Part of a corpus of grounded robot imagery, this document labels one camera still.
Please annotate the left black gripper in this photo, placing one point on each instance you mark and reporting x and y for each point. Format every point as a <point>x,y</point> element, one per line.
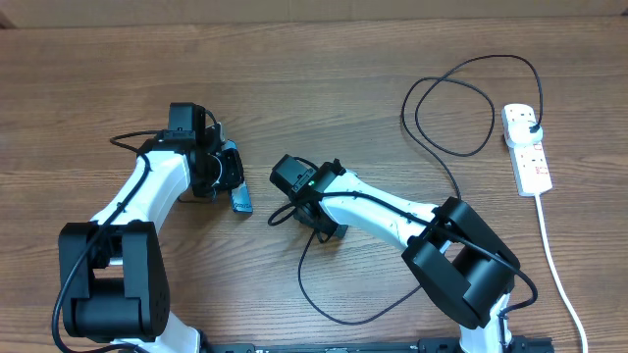
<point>234,176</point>

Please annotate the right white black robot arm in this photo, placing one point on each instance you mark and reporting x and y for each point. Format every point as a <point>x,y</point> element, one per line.
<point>459,261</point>

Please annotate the blue Galaxy smartphone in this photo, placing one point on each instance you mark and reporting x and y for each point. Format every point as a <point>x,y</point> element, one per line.
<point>239,194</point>

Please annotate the white charger plug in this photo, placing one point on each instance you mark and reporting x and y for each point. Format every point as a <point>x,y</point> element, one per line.
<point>521,134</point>

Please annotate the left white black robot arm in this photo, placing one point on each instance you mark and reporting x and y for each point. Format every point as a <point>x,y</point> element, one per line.
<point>114,286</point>

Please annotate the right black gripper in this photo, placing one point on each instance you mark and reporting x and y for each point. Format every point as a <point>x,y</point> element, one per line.
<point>338,229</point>

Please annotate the white power strip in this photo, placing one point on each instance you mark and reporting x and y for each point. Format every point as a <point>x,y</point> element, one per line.
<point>530,166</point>

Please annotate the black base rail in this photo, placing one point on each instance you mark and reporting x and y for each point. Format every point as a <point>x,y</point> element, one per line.
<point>333,348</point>

